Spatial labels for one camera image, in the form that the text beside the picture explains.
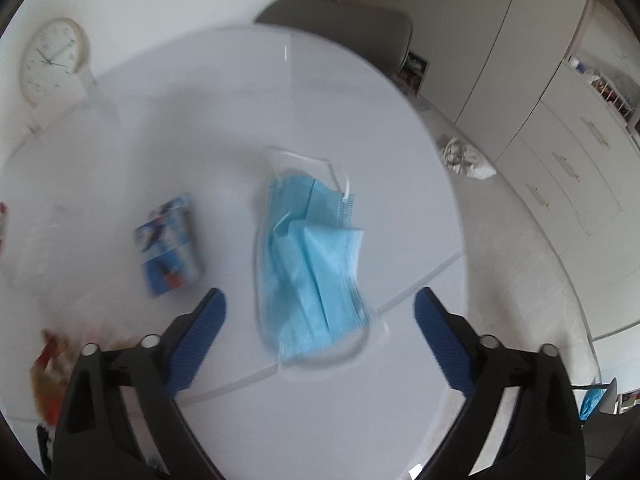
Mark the blue surgical face mask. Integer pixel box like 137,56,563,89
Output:
255,146,388,380

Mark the blue crumpled snack wrapper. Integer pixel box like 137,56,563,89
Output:
134,193,203,297

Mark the red crumpled wrapper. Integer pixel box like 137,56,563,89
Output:
29,328,79,427

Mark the white plastic bag on floor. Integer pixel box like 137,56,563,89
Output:
437,136,497,181

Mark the cream drawer cabinet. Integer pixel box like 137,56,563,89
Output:
497,64,639,340

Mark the grey chair behind table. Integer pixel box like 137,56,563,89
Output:
255,0,413,76

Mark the tall cream wardrobe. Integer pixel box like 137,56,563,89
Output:
339,0,597,162

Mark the white round wall clock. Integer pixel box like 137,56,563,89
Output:
20,18,90,107

